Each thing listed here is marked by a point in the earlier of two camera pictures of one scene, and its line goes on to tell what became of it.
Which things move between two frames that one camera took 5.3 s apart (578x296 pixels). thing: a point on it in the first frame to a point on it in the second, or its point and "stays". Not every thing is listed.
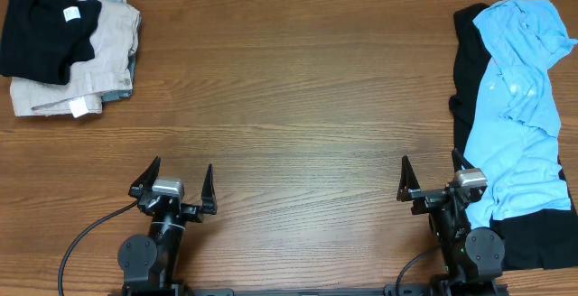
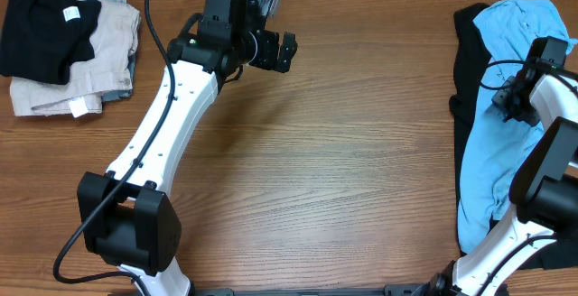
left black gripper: (194, 212) to (266, 59)
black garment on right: (540, 239) stays
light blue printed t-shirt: (512, 133) stays
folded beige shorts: (114, 41) stays
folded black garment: (43, 31) stays
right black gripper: (426, 198) to (500, 102)
